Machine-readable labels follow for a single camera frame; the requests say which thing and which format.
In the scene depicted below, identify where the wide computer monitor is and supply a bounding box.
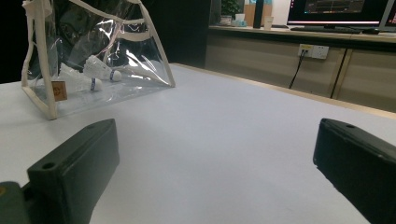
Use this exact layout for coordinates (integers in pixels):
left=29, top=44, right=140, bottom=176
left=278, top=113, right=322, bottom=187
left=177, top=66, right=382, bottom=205
left=287, top=0, right=390, bottom=26

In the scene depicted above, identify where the beige cabinet desk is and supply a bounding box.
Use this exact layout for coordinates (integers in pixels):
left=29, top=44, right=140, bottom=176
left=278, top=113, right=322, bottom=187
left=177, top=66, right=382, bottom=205
left=205, top=24, right=396, bottom=114

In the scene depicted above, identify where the black upright post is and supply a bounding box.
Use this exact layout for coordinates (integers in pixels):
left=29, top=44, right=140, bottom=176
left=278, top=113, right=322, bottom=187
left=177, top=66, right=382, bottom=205
left=253, top=0, right=265, bottom=30

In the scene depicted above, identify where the computer monitor with pink window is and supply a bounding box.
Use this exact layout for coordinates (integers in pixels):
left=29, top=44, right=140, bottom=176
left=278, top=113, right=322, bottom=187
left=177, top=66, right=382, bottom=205
left=386, top=0, right=396, bottom=28

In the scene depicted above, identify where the white table cover sheet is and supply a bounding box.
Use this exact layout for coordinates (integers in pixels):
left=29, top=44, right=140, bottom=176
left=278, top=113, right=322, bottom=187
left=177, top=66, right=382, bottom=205
left=0, top=63, right=396, bottom=224

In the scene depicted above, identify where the white wall socket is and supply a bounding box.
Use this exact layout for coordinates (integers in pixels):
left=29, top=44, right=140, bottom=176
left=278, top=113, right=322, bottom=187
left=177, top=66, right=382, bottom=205
left=297, top=43, right=331, bottom=61

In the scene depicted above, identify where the potted green plant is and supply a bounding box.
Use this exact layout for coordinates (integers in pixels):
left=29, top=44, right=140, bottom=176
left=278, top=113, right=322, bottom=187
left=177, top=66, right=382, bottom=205
left=219, top=0, right=243, bottom=26

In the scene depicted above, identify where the clear bag with beige trim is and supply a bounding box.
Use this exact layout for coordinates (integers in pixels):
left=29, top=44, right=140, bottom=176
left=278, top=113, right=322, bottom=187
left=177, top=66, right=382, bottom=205
left=21, top=0, right=177, bottom=121

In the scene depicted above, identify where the pale blue box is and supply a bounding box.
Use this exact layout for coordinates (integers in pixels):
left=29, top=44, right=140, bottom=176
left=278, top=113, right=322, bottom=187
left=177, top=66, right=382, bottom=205
left=233, top=13, right=249, bottom=28

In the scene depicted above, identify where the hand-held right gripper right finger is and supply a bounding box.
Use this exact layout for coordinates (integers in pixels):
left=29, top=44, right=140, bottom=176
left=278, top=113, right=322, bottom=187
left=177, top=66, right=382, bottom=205
left=313, top=118, right=396, bottom=224

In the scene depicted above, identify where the black power cable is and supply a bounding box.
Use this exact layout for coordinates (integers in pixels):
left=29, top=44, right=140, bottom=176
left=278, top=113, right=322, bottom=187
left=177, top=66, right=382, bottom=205
left=288, top=50, right=308, bottom=91

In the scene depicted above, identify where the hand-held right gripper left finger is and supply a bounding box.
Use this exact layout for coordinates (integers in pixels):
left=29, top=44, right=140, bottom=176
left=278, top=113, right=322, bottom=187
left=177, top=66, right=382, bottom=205
left=21, top=119, right=120, bottom=224

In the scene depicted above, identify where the white paper cup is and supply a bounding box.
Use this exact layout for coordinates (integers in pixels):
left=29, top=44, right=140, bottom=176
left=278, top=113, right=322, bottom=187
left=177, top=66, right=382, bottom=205
left=262, top=16, right=276, bottom=32

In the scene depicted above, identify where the black keyboard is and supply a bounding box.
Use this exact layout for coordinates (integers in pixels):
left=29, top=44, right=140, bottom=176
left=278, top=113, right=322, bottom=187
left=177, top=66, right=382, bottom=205
left=290, top=25, right=364, bottom=35

